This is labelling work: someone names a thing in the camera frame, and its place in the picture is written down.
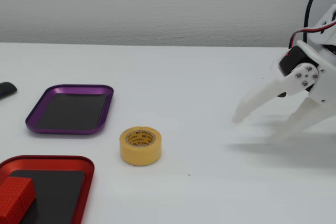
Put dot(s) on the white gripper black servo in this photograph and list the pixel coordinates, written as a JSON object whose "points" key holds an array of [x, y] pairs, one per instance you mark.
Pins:
{"points": [[304, 76]]}

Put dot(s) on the red textured block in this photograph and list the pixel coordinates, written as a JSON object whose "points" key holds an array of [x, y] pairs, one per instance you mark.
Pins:
{"points": [[15, 200]]}

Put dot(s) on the yellow masking tape roll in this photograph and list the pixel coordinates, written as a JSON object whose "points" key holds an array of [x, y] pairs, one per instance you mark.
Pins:
{"points": [[139, 155]]}

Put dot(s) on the red metal tray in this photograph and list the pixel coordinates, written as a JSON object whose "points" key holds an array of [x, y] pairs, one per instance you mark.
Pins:
{"points": [[88, 182]]}

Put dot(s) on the purple metal tray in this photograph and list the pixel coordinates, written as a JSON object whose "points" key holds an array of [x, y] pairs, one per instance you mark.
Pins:
{"points": [[73, 111]]}

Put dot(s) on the black rounded object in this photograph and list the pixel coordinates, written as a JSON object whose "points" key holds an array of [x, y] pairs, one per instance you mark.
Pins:
{"points": [[6, 89]]}

